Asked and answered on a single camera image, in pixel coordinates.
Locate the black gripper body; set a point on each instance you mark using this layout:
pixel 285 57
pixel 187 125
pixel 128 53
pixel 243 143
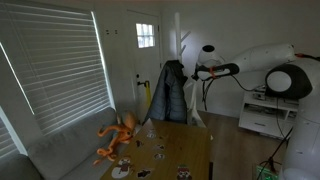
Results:
pixel 225 69

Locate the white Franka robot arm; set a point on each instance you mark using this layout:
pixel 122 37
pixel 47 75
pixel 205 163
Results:
pixel 300 110

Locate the white wooden coat rack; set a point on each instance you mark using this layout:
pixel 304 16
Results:
pixel 178 36

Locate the dark grey jacket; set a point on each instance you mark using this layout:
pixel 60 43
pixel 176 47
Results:
pixel 168 96

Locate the white door with window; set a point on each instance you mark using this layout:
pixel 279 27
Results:
pixel 146 60

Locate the white shelf unit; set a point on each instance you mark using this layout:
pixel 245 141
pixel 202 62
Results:
pixel 266 116

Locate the light wooden table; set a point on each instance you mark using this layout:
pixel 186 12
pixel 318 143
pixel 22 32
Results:
pixel 180 146

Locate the orange octopus plush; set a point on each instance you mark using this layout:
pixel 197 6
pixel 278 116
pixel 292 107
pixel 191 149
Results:
pixel 121 133

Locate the black tripod stand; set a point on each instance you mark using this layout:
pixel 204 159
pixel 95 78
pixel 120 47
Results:
pixel 271 161

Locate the small dark sticker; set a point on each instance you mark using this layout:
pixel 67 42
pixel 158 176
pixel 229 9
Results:
pixel 144 173

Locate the green lit device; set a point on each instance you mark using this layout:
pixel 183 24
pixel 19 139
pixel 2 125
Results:
pixel 266 173

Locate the snowman sticker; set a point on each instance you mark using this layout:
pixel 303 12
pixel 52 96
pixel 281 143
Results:
pixel 121 167

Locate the wide white window blind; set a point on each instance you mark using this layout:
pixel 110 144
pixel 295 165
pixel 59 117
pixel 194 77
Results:
pixel 56 66

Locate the grey sofa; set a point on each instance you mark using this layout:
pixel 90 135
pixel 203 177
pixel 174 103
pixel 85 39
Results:
pixel 63 150

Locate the narrow white window blind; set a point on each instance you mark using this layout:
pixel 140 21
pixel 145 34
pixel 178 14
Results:
pixel 8 140

